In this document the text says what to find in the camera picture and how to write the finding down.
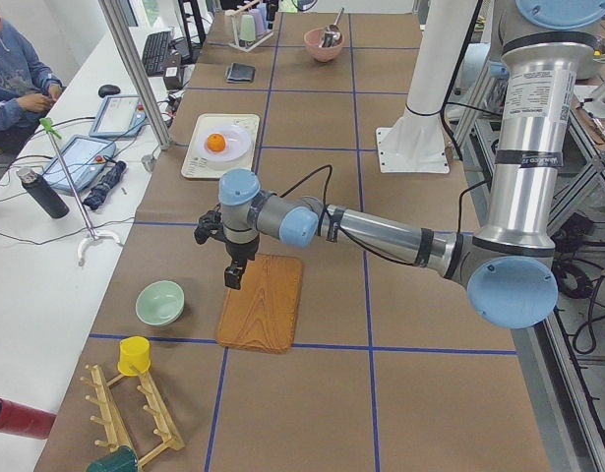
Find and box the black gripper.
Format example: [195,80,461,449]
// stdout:
[224,238,258,290]

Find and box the white round plate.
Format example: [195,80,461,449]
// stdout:
[195,125,252,163]

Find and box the orange fruit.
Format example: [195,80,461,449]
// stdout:
[205,133,227,152]

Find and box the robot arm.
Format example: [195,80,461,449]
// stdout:
[218,1,605,329]

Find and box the cream bear tray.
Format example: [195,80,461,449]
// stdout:
[180,113,260,179]

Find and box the wooden cutting board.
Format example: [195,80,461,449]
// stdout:
[215,254,303,354]

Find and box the green bowl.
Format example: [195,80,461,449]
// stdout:
[135,280,185,326]

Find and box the yellow cup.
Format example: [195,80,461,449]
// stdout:
[117,336,151,377]

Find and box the folded dark blue umbrella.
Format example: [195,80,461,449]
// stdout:
[83,160,127,210]

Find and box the teach pendant tablet near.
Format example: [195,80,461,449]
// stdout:
[42,135,116,194]

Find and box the teach pendant tablet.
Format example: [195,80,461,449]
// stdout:
[42,135,116,194]
[89,94,147,139]

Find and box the teach pendant tablet far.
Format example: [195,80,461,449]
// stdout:
[89,94,147,139]

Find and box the wooden mug rack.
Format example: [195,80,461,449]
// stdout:
[80,364,186,471]

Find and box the grey folded cloth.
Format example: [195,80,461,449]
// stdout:
[225,62,256,84]

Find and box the black water bottle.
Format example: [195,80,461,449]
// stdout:
[17,167,69,219]

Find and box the dark green cup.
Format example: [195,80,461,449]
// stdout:
[86,445,139,472]

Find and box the black computer mouse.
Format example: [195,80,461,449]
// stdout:
[97,84,121,98]

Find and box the white cup rack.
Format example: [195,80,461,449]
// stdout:
[224,1,273,52]

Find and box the white stand with green clip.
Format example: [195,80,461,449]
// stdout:
[39,118,123,267]

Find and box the green cup on rack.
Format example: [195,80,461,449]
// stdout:
[239,14,257,44]

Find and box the black keyboard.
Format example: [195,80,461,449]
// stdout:
[141,30,172,77]

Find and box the pink bowl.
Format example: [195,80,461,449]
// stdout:
[303,28,345,63]

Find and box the purple cup on rack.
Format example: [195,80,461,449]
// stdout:
[248,3,271,34]

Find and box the red cylinder bottle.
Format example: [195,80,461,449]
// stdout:
[0,397,56,440]

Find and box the person in blue jacket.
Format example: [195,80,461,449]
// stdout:
[0,15,63,154]

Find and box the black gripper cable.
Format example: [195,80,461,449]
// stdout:
[279,164,490,266]

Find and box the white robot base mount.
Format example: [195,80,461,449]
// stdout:
[377,0,479,174]

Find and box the aluminium frame post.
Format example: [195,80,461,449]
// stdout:
[98,0,172,150]

